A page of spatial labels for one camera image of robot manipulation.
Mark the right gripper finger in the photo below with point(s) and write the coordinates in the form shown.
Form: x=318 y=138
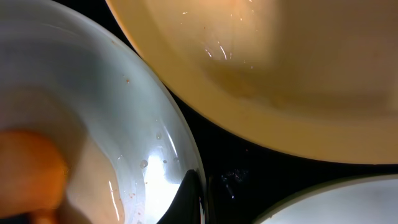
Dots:
x=186 y=205

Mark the yellow plate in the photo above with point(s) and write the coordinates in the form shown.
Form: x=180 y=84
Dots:
x=310 y=78

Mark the pale green plate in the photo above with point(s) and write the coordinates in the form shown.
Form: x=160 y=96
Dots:
x=125 y=142
x=361 y=200

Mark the orange and green sponge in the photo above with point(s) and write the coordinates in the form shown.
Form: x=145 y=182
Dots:
x=33 y=177

